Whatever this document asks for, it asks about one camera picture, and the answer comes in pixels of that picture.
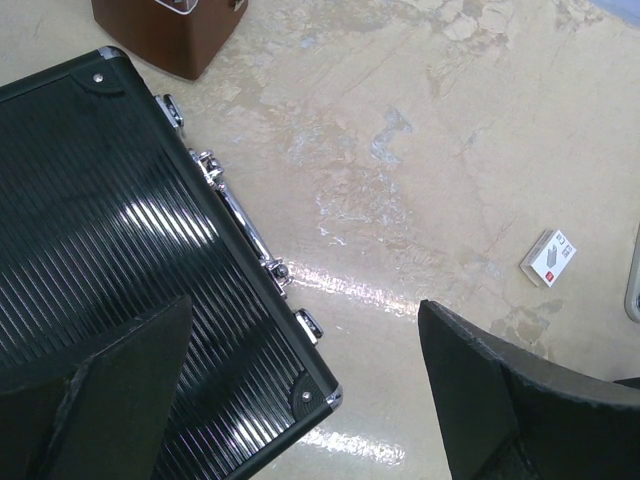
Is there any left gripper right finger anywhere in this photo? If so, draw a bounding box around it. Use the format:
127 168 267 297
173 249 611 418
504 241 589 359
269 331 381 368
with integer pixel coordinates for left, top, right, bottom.
418 300 639 479

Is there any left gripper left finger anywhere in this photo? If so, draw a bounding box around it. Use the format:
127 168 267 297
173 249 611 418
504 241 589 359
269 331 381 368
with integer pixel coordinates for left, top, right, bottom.
1 296 193 479

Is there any white staple box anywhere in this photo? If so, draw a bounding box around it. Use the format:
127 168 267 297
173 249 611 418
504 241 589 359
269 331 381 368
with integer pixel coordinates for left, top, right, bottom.
520 230 577 287

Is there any grey deli stapler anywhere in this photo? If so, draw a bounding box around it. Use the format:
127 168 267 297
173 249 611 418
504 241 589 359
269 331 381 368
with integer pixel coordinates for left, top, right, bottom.
624 239 640 323

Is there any black carrying case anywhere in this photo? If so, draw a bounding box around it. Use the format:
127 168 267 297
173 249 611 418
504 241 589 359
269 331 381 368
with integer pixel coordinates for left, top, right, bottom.
1 47 342 479

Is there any brown wooden metronome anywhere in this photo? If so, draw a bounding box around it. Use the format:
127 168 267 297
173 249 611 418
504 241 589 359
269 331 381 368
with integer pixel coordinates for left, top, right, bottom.
91 0 248 80

